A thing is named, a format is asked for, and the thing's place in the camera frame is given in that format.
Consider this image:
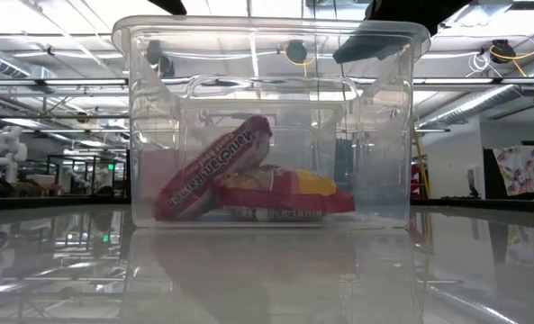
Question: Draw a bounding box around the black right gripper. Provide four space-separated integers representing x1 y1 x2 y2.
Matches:
332 0 475 64

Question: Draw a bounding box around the dark red Maruchan noodle packet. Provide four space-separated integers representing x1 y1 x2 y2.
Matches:
214 165 356 221
152 114 273 221

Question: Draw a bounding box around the ceiling light strip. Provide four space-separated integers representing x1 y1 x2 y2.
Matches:
57 78 128 86
412 76 495 86

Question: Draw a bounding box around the clear plastic bin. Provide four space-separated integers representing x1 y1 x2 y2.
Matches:
112 15 431 230
212 125 326 152
178 75 360 212

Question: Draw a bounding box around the floral cloth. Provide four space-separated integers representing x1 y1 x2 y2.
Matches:
493 144 534 197

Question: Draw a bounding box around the black ceiling camera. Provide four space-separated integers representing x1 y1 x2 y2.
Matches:
284 38 310 64
489 39 516 64
145 39 176 77

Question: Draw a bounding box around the silver ventilation duct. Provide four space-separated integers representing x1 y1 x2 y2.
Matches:
417 58 534 130
0 47 59 82

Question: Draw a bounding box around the black workstation frame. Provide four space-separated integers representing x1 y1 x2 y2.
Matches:
45 154 131 199

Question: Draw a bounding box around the black aluminium table frame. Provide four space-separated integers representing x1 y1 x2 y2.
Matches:
0 193 534 213

